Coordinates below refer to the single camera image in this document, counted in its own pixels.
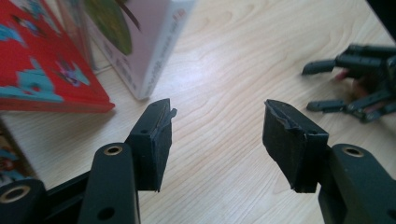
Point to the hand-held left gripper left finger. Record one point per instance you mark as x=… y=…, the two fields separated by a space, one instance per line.
x=152 y=149

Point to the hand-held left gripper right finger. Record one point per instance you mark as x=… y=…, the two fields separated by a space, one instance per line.
x=289 y=143

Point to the white caterpillar picture book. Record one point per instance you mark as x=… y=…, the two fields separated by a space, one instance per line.
x=149 y=46

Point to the clear acrylic book rack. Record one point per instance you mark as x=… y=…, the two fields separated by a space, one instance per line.
x=77 y=37

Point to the red picture book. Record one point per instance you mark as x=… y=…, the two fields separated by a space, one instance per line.
x=40 y=62

